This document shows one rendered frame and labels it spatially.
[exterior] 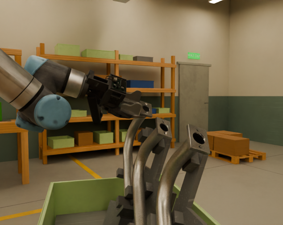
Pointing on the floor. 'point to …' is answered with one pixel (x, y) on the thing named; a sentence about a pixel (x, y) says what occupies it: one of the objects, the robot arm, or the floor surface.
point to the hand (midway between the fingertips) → (142, 111)
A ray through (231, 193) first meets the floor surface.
